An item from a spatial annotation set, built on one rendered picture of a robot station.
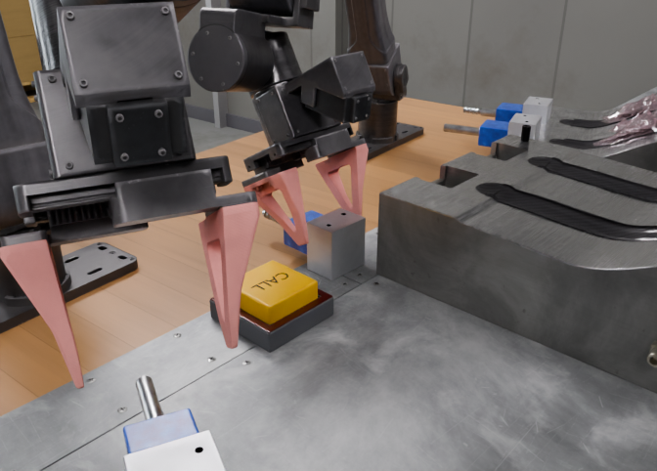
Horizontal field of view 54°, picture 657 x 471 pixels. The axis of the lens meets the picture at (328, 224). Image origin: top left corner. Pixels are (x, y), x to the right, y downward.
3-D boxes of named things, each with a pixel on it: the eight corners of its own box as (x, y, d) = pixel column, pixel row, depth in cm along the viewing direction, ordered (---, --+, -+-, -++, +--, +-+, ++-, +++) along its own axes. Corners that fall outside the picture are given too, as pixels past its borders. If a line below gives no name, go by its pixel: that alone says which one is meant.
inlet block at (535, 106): (458, 130, 102) (460, 97, 99) (465, 122, 106) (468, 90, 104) (543, 141, 97) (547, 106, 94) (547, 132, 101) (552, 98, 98)
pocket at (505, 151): (465, 182, 74) (468, 151, 73) (489, 170, 78) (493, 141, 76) (502, 192, 72) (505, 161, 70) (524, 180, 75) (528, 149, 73)
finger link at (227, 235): (288, 341, 33) (252, 162, 33) (146, 379, 30) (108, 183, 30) (254, 334, 39) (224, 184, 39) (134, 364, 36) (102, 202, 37)
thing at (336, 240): (248, 240, 73) (245, 196, 70) (281, 227, 76) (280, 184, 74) (331, 280, 64) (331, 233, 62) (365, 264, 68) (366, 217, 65)
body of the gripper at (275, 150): (358, 138, 66) (332, 69, 66) (284, 161, 59) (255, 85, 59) (319, 154, 71) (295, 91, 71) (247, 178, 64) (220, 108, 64)
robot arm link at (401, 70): (402, 65, 95) (412, 59, 100) (346, 62, 98) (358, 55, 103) (400, 107, 97) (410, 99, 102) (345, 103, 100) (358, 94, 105)
